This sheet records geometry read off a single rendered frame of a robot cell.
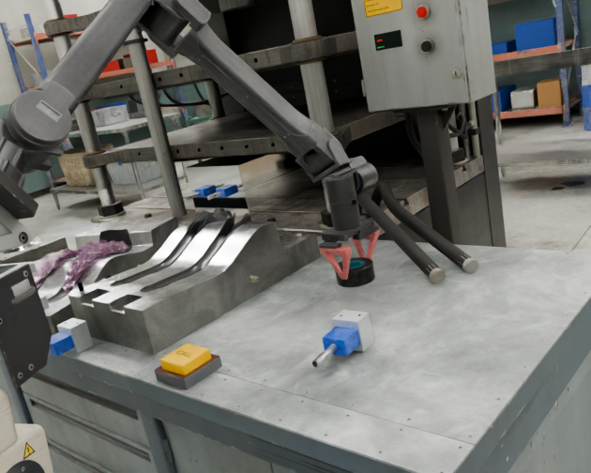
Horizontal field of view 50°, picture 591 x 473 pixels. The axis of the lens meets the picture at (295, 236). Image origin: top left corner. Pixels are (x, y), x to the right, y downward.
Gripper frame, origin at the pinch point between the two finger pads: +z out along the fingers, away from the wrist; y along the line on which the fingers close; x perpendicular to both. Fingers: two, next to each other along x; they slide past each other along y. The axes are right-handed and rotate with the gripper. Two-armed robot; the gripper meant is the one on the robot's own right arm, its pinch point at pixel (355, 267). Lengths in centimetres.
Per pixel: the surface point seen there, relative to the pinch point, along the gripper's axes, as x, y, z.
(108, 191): 145, 37, -7
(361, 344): -18.9, -25.6, 1.7
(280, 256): 17.7, -2.9, -2.5
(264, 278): 17.7, -9.2, 0.1
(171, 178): 105, 38, -11
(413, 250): -10.1, 6.9, -2.0
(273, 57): 48, 41, -44
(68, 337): 35, -46, -1
